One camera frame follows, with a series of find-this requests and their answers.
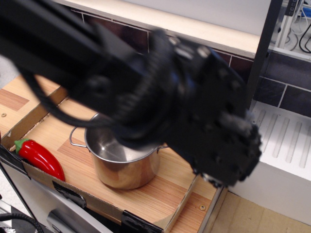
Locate cardboard fence with black tape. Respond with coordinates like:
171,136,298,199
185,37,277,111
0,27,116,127
0,87,208,233

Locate wooden shelf with dark posts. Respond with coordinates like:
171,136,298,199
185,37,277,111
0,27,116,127
57,0,280,109

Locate white sink drainboard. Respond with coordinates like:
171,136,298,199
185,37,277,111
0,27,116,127
229,101,311,225

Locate stainless steel pot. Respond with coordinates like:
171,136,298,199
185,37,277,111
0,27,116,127
69,127,168,190

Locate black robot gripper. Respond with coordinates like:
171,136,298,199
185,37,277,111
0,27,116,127
148,29,261,186

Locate red toy chili pepper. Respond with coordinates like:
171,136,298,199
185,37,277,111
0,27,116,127
14,138,65,181

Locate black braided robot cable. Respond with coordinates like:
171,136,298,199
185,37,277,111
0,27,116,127
23,70,161,146

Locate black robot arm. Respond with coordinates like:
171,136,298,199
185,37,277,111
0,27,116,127
0,0,261,186

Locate cables in background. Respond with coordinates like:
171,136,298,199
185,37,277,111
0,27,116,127
284,0,311,53

